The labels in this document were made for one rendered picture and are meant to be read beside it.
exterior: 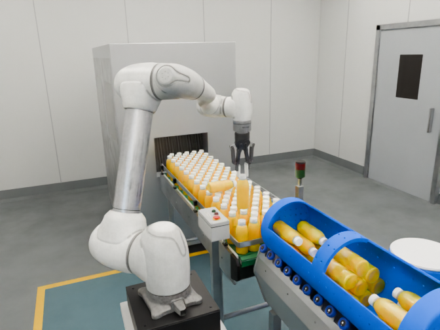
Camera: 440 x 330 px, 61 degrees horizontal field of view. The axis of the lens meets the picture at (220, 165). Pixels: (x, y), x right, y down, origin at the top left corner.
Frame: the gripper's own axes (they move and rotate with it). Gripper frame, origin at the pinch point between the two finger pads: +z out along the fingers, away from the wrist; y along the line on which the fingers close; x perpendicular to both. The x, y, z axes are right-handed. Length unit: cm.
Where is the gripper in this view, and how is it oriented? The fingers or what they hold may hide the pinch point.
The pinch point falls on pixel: (242, 170)
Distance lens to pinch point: 193.5
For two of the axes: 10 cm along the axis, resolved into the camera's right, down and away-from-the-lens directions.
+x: -3.8, -2.6, 8.9
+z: 0.3, 9.6, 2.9
